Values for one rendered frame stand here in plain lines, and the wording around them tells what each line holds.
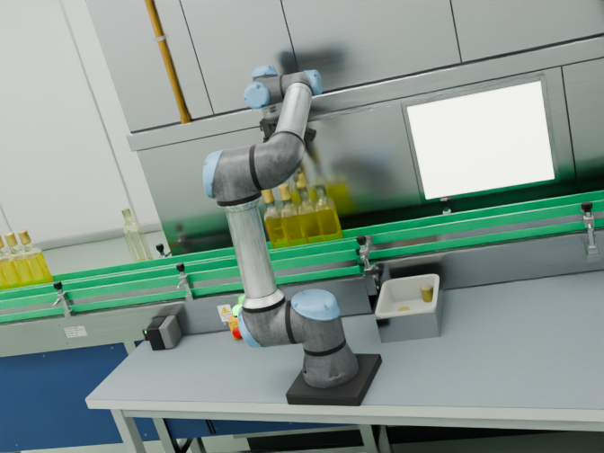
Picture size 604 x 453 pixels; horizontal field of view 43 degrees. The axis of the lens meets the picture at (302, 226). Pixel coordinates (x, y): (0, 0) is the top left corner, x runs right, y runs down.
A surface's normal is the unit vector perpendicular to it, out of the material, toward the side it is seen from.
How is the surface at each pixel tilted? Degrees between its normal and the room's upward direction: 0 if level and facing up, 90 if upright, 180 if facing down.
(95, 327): 90
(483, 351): 0
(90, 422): 90
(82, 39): 90
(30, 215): 90
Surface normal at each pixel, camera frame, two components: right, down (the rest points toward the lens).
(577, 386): -0.25, -0.91
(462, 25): -0.21, 0.39
